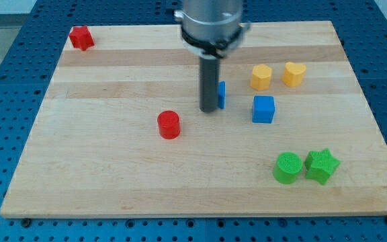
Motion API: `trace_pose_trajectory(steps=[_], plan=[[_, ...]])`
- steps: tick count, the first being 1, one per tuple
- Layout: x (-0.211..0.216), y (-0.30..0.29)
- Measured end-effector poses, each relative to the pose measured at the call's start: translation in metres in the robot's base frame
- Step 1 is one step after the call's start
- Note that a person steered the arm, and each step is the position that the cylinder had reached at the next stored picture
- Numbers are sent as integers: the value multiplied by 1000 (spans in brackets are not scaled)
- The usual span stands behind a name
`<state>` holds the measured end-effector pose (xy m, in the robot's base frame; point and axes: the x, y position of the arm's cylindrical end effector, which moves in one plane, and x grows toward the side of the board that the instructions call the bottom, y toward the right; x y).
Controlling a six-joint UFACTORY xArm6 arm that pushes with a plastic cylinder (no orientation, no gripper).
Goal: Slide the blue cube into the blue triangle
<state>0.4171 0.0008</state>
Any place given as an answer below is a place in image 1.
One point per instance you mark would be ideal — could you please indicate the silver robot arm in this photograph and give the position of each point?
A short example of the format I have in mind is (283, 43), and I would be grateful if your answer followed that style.
(211, 29)

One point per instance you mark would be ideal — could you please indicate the blue triangle block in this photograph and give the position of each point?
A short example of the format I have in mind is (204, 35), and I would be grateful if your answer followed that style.
(221, 94)

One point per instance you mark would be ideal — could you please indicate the blue cube block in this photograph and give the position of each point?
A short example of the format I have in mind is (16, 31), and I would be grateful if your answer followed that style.
(263, 109)

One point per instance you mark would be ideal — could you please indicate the red cylinder block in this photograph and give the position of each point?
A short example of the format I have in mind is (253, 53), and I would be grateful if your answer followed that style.
(169, 124)

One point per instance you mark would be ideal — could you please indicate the wooden board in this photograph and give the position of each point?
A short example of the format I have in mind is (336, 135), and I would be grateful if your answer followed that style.
(95, 151)

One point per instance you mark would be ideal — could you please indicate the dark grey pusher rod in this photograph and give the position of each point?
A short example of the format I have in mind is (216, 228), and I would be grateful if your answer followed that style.
(209, 77)

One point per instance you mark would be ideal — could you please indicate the yellow pentagon block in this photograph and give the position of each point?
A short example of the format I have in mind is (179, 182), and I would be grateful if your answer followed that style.
(261, 77)

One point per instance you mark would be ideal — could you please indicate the green cylinder block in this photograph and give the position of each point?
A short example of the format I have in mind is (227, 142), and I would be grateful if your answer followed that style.
(287, 168)

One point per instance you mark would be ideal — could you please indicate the yellow heart block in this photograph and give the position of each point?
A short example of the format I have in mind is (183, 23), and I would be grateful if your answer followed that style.
(293, 74)

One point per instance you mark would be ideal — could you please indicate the green star block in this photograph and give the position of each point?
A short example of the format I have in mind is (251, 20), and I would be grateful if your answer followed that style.
(320, 165)

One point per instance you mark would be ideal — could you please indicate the red star block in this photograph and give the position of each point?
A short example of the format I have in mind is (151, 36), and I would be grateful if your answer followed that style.
(81, 38)

